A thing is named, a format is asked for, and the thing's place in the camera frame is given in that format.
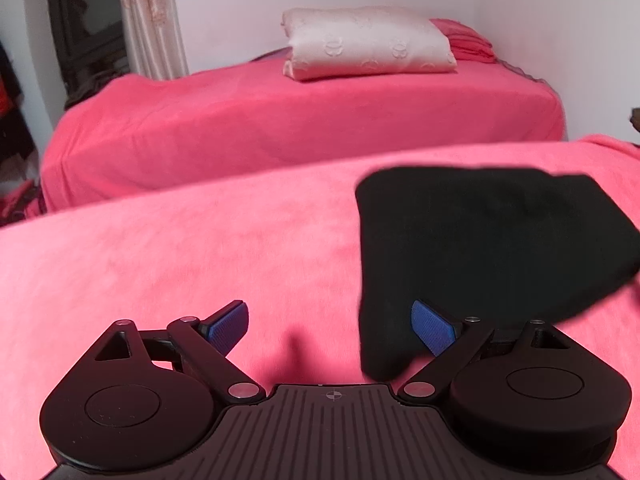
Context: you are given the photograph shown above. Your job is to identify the pale patterned curtain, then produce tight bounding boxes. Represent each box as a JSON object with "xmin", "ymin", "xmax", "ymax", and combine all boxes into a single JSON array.
[{"xmin": 116, "ymin": 0, "xmax": 191, "ymax": 81}]

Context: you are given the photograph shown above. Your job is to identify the dark wooden cabinet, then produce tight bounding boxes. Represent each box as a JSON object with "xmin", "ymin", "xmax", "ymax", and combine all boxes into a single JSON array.
[{"xmin": 46, "ymin": 0, "xmax": 132, "ymax": 110}]

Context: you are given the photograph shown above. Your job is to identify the black pants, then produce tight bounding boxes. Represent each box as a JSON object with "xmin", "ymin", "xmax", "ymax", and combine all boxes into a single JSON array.
[{"xmin": 354, "ymin": 165, "xmax": 640, "ymax": 381}]

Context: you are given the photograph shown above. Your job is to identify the bed with pink cover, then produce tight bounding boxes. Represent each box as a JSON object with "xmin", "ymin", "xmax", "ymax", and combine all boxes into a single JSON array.
[{"xmin": 40, "ymin": 57, "xmax": 568, "ymax": 211}]

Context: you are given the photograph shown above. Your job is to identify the rack of hanging clothes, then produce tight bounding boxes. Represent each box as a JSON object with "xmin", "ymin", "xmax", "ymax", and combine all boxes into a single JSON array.
[{"xmin": 0, "ymin": 40, "xmax": 48, "ymax": 228}]

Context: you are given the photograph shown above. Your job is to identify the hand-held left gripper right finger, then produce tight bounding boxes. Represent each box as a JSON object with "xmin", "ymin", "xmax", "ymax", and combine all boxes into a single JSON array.
[{"xmin": 397, "ymin": 300, "xmax": 571, "ymax": 406}]

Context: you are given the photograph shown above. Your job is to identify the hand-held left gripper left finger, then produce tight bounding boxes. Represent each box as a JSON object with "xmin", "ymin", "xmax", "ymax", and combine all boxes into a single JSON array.
[{"xmin": 92, "ymin": 300, "xmax": 267, "ymax": 405}]

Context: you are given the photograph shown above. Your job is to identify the folded red cloth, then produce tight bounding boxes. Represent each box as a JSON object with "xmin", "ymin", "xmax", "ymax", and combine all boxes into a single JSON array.
[{"xmin": 429, "ymin": 17, "xmax": 497, "ymax": 64}]

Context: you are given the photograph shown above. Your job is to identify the pale pink pillow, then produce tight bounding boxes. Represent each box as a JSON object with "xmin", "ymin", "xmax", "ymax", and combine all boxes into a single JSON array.
[{"xmin": 280, "ymin": 6, "xmax": 458, "ymax": 82}]

